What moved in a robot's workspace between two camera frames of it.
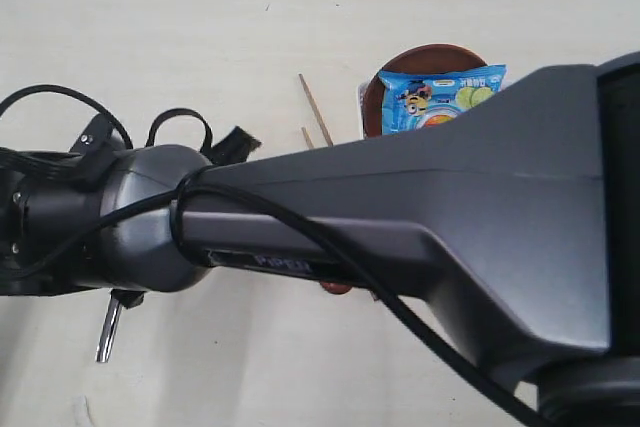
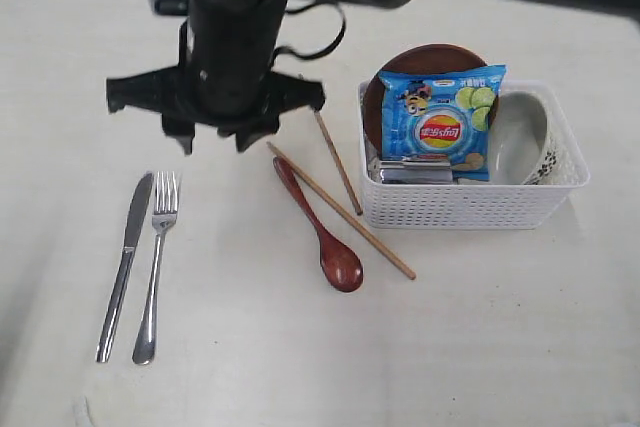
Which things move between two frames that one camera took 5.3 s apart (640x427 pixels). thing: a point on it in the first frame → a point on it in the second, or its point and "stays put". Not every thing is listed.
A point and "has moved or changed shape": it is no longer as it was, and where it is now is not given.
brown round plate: [426, 59] stays put
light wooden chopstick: [308, 138] has moved or changed shape
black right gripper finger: [233, 147] → [284, 93]
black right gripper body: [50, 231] → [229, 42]
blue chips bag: [413, 100] stays put
